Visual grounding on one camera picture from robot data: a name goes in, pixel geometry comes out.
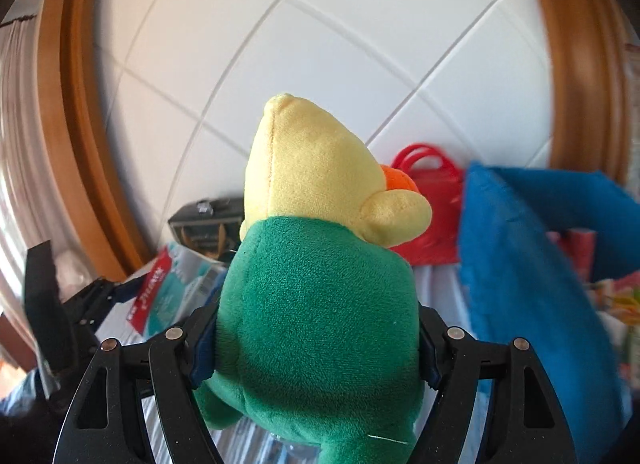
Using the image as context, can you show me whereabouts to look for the pink foam blocks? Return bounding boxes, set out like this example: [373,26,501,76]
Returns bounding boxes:
[547,228,598,285]

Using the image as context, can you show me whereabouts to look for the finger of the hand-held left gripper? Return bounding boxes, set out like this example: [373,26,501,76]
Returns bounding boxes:
[65,274,149,327]

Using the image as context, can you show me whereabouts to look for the white plastic bag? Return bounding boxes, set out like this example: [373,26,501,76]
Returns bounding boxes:
[52,249,96,295]

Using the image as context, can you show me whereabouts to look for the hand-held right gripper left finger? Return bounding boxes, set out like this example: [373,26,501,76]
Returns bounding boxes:
[52,306,223,464]

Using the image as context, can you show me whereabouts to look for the green and yellow plush toy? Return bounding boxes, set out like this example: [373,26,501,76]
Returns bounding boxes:
[192,92,433,464]

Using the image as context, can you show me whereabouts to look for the pale curtain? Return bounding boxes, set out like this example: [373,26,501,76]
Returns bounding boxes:
[0,18,91,370]

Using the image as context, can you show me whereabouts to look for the red and teal tissue pack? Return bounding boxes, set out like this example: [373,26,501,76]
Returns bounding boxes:
[127,241,231,337]

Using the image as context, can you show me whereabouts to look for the black box with handle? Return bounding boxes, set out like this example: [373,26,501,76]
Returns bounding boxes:
[167,197,246,262]

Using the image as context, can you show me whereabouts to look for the wooden frame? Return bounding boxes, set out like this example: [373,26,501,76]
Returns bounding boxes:
[37,0,151,282]
[517,0,631,185]

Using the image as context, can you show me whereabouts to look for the blue plastic crate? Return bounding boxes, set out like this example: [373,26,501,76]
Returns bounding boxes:
[457,162,640,455]

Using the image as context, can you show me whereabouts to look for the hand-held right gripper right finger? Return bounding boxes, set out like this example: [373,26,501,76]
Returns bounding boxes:
[410,305,581,464]

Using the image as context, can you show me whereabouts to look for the red bear suitcase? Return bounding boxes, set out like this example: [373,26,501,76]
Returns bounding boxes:
[389,144,466,267]

